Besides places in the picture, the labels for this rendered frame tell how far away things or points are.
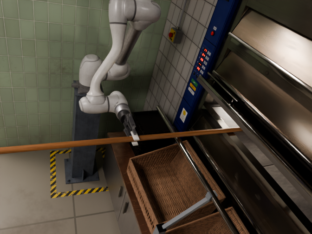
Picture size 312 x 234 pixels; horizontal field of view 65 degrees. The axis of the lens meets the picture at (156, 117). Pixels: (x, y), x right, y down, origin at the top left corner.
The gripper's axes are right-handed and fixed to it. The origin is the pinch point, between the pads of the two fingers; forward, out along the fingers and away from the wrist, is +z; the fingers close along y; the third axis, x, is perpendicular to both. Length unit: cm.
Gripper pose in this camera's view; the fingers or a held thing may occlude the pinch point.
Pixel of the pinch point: (134, 138)
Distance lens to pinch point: 135.5
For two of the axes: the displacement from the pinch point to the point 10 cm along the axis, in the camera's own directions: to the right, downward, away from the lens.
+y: -2.4, 7.8, 5.9
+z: 3.6, 6.3, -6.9
